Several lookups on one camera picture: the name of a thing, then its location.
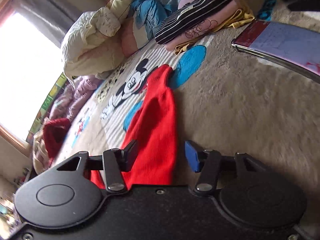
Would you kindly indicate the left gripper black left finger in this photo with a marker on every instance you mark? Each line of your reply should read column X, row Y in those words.
column 113, row 163

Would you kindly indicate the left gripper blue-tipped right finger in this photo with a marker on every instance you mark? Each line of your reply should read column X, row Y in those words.
column 211, row 165

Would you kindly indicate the red knit sweater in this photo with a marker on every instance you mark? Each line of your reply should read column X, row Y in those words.
column 154, row 128

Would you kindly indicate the beige Mickey Mouse blanket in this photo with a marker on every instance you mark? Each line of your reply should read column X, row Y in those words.
column 234, row 102

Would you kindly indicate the dark red garment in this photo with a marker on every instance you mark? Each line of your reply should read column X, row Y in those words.
column 54, row 133

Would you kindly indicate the cream pink crumpled cloth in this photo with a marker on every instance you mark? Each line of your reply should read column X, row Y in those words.
column 41, row 160

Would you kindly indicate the lilac crumpled garment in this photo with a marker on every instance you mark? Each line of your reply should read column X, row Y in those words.
column 71, row 101

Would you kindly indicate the colourful alphabet mat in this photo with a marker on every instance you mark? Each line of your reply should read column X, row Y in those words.
column 44, row 111

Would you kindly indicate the cream quilted duvet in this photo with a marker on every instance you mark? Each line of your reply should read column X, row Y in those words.
column 92, row 45

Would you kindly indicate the black white striped folded garment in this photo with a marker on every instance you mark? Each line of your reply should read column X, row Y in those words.
column 185, row 18

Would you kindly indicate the pink folded garment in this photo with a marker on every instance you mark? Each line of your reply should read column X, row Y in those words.
column 204, row 27

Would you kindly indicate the yellow folded garment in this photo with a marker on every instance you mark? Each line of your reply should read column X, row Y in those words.
column 241, row 17

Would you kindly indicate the blue crumpled clothing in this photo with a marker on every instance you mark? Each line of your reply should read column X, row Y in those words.
column 150, row 13

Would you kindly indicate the grey curtain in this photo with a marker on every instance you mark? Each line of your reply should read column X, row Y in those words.
column 53, row 18

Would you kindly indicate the window with wooden frame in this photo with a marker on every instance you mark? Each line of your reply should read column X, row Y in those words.
column 30, row 65

